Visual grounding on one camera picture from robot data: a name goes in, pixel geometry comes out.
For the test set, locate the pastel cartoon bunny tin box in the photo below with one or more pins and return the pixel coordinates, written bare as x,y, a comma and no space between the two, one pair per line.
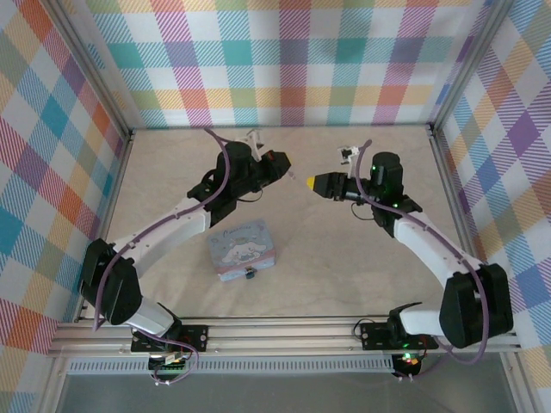
241,249

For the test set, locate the small dark padlock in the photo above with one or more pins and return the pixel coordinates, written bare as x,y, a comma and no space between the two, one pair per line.
249,273

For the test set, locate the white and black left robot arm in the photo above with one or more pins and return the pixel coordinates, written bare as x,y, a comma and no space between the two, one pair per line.
185,226

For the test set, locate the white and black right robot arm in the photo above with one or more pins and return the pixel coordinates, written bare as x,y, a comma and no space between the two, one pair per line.
430,254

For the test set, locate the aluminium corner post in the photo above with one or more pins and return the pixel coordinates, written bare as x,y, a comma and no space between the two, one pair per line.
94,73
469,69

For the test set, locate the wide aluminium frame rail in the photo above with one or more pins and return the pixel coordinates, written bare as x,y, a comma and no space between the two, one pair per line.
280,337

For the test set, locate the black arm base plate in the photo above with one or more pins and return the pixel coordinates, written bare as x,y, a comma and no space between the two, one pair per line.
193,337
374,335

